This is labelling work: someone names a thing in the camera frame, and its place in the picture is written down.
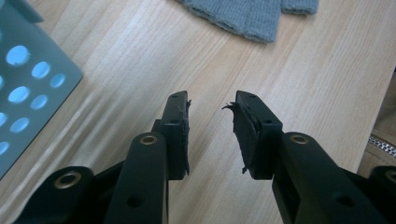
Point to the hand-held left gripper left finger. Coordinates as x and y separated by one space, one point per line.
174 137

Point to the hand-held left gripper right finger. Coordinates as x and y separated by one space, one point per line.
255 137

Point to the grey and pink sock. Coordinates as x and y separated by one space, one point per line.
249 15

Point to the light blue plastic basket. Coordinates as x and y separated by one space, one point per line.
29 93

